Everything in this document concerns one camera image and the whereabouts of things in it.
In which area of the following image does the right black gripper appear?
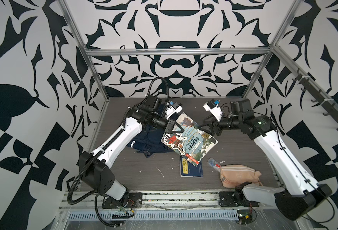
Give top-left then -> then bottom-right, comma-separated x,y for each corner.
199,113 -> 244,136

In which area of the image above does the navy blue student backpack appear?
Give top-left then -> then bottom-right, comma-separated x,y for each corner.
126,103 -> 175,158

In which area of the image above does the illustrated comic picture book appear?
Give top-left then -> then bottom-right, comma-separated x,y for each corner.
161,113 -> 218,166

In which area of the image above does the navy blue notebook yellow label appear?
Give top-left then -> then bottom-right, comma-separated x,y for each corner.
180,157 -> 203,178

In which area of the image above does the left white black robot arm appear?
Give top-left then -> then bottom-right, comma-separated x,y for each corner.
68,95 -> 182,204

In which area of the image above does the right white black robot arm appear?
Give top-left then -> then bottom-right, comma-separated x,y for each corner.
203,98 -> 332,220

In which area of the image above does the clear plastic eraser case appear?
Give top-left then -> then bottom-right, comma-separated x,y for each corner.
208,158 -> 221,173

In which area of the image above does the pink fabric pencil pouch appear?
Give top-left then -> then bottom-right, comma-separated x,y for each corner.
220,165 -> 262,188

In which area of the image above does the green circuit board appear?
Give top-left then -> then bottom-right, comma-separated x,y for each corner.
237,209 -> 257,226

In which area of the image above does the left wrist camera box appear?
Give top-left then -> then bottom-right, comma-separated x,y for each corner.
164,101 -> 182,120

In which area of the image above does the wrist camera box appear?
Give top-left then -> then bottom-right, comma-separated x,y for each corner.
203,99 -> 224,122
164,101 -> 182,120

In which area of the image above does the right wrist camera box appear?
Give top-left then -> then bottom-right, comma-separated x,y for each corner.
203,99 -> 224,122

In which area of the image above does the black corrugated cable hose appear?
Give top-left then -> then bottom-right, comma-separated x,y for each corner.
67,77 -> 170,228

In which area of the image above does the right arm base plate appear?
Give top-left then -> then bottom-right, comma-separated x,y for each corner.
219,191 -> 259,208

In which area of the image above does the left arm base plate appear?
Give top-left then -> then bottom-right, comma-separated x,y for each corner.
102,192 -> 143,209

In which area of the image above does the white slotted cable duct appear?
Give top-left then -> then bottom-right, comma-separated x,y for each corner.
67,209 -> 239,221

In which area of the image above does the aluminium cage frame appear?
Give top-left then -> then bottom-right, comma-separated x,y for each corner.
56,0 -> 338,190

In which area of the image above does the aluminium front rail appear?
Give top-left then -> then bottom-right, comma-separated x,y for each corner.
57,189 -> 278,211

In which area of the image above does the wall hook rack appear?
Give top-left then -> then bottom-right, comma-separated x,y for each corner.
291,69 -> 338,131

